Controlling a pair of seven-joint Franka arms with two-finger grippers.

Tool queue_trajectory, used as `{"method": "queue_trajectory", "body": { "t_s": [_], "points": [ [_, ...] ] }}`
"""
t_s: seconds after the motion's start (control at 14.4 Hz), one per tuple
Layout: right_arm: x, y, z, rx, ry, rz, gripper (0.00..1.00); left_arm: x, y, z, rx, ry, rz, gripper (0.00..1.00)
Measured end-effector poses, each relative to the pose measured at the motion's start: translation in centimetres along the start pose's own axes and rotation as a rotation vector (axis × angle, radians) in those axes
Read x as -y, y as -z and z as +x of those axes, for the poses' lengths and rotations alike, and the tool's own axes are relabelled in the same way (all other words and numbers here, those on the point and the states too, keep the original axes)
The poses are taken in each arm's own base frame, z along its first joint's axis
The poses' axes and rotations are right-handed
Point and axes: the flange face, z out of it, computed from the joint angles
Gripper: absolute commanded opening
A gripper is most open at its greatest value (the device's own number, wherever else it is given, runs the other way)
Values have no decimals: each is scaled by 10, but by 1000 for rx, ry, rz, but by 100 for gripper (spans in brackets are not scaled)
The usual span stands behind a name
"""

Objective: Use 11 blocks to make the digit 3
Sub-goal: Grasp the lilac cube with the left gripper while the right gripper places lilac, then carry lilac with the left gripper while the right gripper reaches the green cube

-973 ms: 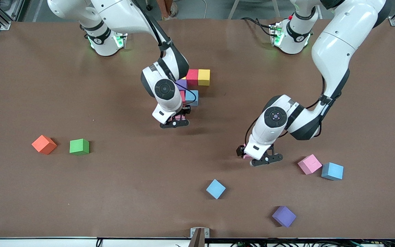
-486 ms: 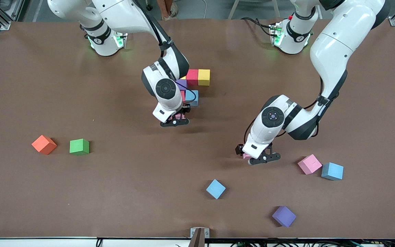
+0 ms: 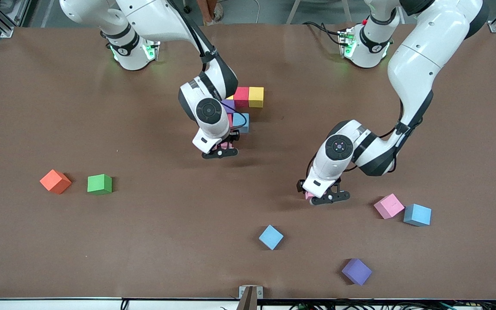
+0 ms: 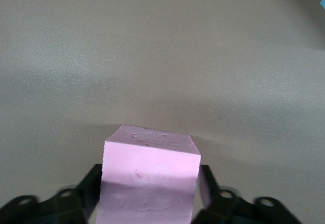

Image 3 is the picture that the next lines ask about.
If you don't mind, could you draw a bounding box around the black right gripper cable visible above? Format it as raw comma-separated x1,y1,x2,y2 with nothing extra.
221,100,249,130

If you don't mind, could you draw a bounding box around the black left arm base cable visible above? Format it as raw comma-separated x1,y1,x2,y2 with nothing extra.
303,21,343,46

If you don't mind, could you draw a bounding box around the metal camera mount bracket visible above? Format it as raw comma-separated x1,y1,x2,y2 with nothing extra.
236,285,264,310

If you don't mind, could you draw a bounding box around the person leg with sneaker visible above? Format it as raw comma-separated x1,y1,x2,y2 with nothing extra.
198,0,224,25

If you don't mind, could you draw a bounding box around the brown table cover sheet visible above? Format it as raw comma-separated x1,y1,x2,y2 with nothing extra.
0,24,496,300

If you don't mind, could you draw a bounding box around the blue foam block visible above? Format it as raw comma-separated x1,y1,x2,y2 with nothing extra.
258,224,284,251
232,112,250,134
403,203,432,227

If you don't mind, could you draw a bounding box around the orange foam block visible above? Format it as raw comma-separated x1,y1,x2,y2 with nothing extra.
39,169,72,195

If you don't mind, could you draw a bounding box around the pink foam block with slit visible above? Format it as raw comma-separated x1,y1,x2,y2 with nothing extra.
373,193,405,220

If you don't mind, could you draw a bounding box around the green foam block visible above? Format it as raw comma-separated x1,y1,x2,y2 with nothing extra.
87,174,112,196

